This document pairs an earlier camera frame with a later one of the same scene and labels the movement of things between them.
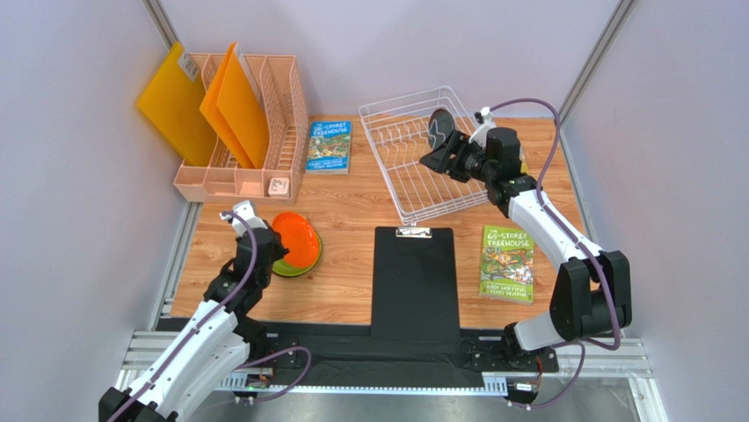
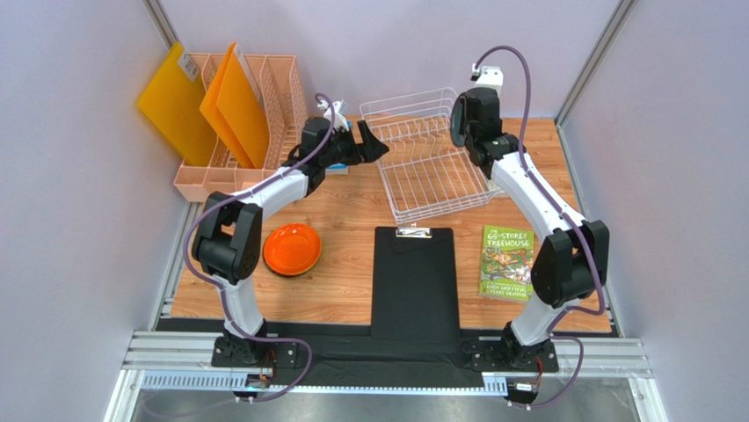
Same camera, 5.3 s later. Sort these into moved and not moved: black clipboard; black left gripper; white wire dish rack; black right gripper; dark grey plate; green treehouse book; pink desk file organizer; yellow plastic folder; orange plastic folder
Moved: black left gripper; black right gripper; dark grey plate
Not moved: black clipboard; green treehouse book; yellow plastic folder; white wire dish rack; pink desk file organizer; orange plastic folder
